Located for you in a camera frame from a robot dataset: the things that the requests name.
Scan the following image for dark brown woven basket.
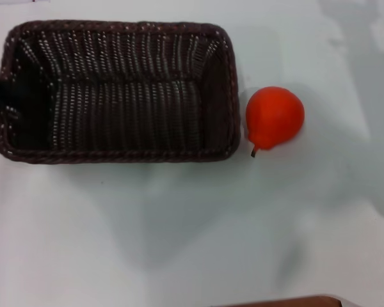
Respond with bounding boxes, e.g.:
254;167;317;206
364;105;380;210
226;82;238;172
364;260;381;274
0;20;242;164

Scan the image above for red plastic pear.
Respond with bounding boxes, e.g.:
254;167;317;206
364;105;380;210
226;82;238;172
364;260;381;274
244;86;306;158

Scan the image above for brown board edge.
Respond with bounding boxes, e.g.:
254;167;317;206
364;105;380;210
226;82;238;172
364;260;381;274
224;294;344;307

